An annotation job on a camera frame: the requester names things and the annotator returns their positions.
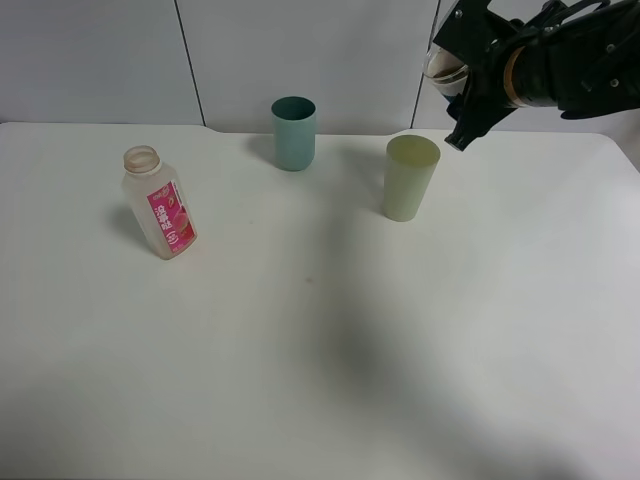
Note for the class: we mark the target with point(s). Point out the glass cup with blue sleeve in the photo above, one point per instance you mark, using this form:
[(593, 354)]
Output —
[(446, 73)]

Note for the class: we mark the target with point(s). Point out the clear bottle with pink label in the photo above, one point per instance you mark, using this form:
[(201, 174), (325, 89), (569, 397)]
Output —
[(156, 198)]

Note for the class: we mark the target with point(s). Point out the light green plastic cup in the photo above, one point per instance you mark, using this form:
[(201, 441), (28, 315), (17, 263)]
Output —
[(411, 163)]

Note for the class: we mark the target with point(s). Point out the teal plastic cup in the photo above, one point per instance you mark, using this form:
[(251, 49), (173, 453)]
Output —
[(294, 125)]

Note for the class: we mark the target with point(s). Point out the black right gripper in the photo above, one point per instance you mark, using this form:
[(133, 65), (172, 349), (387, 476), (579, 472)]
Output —
[(580, 58)]

